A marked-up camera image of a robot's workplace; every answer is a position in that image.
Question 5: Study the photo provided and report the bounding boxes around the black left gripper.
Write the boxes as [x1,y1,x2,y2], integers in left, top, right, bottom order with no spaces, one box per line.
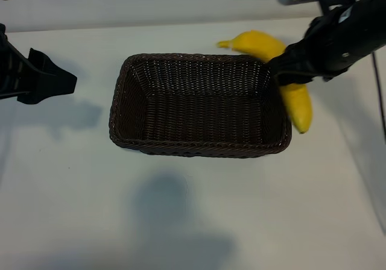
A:
[0,22,78,105]

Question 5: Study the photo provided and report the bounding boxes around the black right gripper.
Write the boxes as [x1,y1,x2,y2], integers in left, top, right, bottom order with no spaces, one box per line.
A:
[267,0,378,87]

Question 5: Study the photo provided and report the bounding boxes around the yellow banana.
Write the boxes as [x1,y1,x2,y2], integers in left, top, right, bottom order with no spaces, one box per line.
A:
[216,30,313,135]

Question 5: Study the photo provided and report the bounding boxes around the dark brown woven basket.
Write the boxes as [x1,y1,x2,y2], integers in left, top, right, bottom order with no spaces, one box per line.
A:
[108,52,293,159]

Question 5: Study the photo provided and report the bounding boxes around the thin black cable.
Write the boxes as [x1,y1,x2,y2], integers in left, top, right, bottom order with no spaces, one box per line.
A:
[370,52,386,146]

